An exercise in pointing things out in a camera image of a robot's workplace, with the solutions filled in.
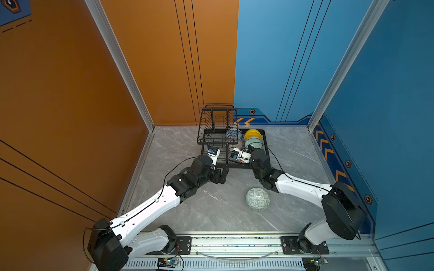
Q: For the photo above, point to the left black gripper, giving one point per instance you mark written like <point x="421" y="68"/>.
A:
<point x="216" y="178"/>

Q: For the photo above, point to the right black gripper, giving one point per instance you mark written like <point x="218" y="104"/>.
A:
<point x="256" y="150"/>

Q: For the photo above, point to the light green bowl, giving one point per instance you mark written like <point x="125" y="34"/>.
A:
<point x="254" y="142"/>

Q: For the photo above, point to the yellow bowl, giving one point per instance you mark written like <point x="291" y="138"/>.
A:
<point x="252" y="133"/>

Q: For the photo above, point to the blue white floral bowl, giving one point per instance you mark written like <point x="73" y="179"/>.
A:
<point x="234" y="133"/>

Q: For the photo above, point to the green patterned white bowl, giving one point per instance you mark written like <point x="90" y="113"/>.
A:
<point x="257" y="199"/>

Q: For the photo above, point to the pink striped bowl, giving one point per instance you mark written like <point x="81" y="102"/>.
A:
<point x="239" y="144"/>

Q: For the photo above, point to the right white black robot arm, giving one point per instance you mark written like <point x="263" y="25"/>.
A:
<point x="343" y="211"/>

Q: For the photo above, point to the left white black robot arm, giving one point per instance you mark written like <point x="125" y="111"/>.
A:
<point x="113" y="243"/>

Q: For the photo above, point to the left green circuit board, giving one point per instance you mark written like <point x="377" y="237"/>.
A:
<point x="167" y="264"/>

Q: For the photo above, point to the green circuit board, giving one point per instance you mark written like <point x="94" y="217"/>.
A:
<point x="167" y="264"/>
<point x="314" y="264"/>

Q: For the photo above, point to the right green circuit board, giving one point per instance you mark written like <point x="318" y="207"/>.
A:
<point x="314" y="264"/>

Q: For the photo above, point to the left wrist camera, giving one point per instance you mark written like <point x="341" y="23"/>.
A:
<point x="213" y="153"/>

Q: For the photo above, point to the black wire dish rack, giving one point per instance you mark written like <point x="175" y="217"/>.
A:
<point x="215" y="120"/>

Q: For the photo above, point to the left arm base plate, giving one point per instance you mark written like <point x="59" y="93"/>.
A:
<point x="182" y="246"/>

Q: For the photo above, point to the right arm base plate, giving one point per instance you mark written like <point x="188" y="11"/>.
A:
<point x="292" y="245"/>

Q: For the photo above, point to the aluminium front rail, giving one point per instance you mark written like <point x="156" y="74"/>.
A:
<point x="250" y="251"/>

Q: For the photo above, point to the left aluminium corner post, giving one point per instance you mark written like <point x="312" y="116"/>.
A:
<point x="102" y="22"/>

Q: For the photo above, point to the aluminium corner post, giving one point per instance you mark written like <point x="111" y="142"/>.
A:
<point x="102" y="22"/>
<point x="363" y="32"/>

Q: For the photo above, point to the right aluminium corner post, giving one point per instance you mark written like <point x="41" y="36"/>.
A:
<point x="363" y="32"/>

